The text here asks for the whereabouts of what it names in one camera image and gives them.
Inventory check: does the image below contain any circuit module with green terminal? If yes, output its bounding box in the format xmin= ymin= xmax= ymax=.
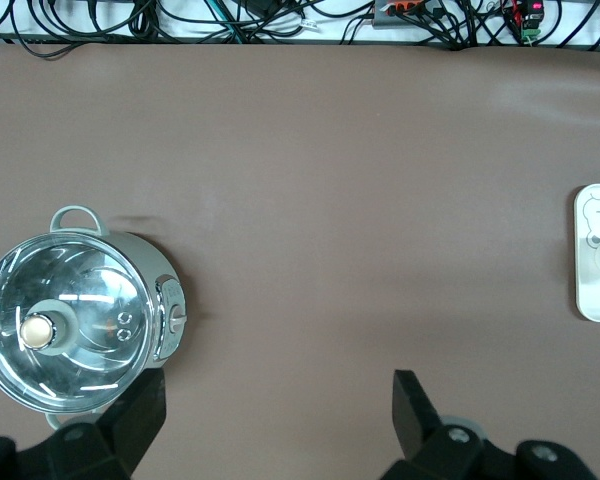
xmin=502 ymin=0 xmax=549 ymax=44

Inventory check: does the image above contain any brown table cover mat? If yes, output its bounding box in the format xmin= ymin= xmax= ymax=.
xmin=0 ymin=39 xmax=600 ymax=480

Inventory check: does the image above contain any grey hub with orange plugs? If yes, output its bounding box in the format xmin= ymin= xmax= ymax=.
xmin=372 ymin=0 xmax=434 ymax=30

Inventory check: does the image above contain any glass pot lid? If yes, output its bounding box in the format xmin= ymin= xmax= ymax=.
xmin=0 ymin=232 xmax=161 ymax=415

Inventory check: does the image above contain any black cable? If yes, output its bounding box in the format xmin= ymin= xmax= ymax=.
xmin=7 ymin=0 xmax=89 ymax=61

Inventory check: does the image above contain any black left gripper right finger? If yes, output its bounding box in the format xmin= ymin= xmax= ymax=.
xmin=382 ymin=368 xmax=519 ymax=480

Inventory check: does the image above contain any dark table edge rail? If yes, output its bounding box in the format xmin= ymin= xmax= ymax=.
xmin=0 ymin=33 xmax=600 ymax=54

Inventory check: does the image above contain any teal cable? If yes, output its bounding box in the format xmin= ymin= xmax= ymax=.
xmin=202 ymin=0 xmax=254 ymax=45

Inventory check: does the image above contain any grey electric cooking pot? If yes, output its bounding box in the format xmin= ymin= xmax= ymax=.
xmin=43 ymin=203 xmax=189 ymax=432

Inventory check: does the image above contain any white cable with tag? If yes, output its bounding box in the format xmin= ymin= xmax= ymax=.
xmin=252 ymin=14 xmax=321 ymax=39

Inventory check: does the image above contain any black power adapter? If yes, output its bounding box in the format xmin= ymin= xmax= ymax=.
xmin=243 ymin=0 xmax=282 ymax=15

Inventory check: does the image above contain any cream bear print tray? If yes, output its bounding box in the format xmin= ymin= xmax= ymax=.
xmin=573 ymin=182 xmax=600 ymax=322

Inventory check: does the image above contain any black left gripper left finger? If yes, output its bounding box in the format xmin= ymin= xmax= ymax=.
xmin=17 ymin=368 xmax=168 ymax=480

